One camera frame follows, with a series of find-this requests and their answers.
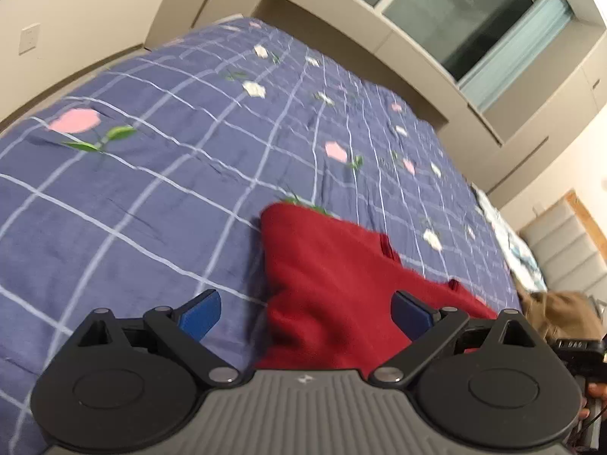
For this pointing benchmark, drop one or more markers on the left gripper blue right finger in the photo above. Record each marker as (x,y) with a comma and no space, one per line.
(415,318)

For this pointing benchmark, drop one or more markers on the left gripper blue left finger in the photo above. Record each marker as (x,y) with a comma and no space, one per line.
(194,319)

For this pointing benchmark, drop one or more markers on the red knit sweater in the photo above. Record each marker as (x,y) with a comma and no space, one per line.
(331,284)

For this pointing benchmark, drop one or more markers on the brown garment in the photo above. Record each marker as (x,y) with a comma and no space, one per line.
(562,315)

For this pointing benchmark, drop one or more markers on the light blue patterned cloth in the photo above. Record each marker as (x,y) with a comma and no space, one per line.
(518,256)

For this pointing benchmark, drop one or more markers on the wooden padded grey headboard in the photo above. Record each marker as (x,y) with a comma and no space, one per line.
(569,247)

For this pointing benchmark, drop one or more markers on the blue plaid floral quilt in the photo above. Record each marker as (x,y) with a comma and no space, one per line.
(144,187)

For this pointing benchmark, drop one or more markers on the grey window shelf cabinet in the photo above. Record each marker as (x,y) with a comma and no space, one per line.
(354,35)

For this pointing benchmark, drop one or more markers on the right blue curtain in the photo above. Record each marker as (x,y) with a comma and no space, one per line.
(515,52)

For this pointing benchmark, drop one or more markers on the white wall socket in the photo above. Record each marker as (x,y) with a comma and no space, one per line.
(29,38)

